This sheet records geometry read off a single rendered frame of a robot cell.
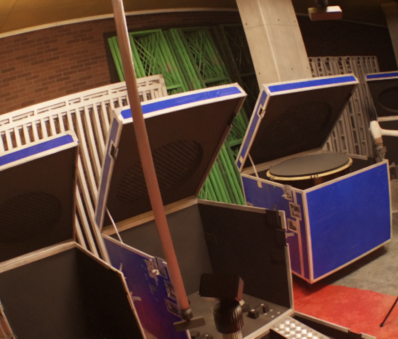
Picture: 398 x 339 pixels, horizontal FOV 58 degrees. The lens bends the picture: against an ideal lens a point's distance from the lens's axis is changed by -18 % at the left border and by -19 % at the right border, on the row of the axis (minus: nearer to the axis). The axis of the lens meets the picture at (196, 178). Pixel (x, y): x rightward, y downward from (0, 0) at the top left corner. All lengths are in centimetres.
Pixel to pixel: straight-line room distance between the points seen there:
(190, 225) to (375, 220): 166
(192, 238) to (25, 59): 306
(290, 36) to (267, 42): 42
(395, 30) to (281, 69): 482
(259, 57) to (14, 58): 297
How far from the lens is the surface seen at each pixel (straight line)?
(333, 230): 337
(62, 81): 525
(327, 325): 287
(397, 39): 880
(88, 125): 406
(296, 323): 291
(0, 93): 501
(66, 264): 307
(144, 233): 327
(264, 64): 453
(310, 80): 349
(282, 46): 459
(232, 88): 270
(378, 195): 367
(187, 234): 346
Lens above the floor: 178
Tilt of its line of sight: 11 degrees down
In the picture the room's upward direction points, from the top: 12 degrees counter-clockwise
